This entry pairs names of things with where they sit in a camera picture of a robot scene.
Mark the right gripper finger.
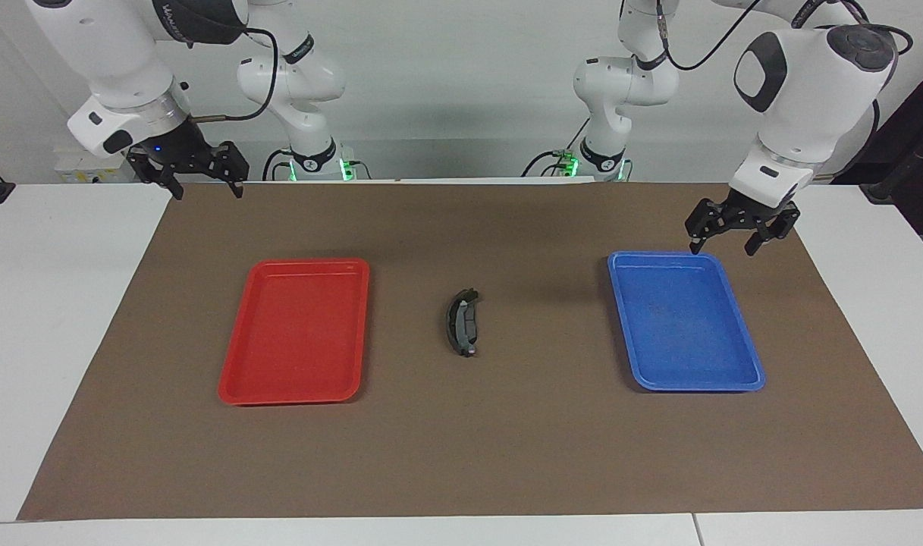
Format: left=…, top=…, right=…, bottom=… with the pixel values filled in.
left=127, top=147, right=185, bottom=202
left=206, top=141, right=250, bottom=200

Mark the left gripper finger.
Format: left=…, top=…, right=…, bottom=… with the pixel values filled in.
left=745, top=202, right=802, bottom=257
left=684, top=198, right=728, bottom=256

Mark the grey brake pad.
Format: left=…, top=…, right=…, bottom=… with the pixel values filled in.
left=451, top=297, right=479, bottom=356

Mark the curved brake shoe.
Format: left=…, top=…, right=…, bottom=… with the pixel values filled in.
left=444, top=287, right=482, bottom=358

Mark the white power strip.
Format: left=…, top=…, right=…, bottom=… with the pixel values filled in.
left=53, top=143, right=140, bottom=186

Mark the blue plastic tray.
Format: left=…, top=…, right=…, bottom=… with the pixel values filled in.
left=606, top=250, right=768, bottom=394

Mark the black stand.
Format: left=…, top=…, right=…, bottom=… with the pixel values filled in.
left=832, top=56, right=923, bottom=237

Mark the red plastic tray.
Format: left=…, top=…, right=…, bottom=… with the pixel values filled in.
left=216, top=257, right=372, bottom=407

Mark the brown table mat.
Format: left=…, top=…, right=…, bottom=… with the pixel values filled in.
left=17, top=181, right=923, bottom=522

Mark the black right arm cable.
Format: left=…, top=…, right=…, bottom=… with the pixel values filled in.
left=187, top=28, right=281, bottom=123

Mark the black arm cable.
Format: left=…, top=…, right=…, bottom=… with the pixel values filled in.
left=187, top=28, right=281, bottom=123
left=652, top=0, right=915, bottom=74

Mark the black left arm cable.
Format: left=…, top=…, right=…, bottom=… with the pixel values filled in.
left=652, top=0, right=915, bottom=74

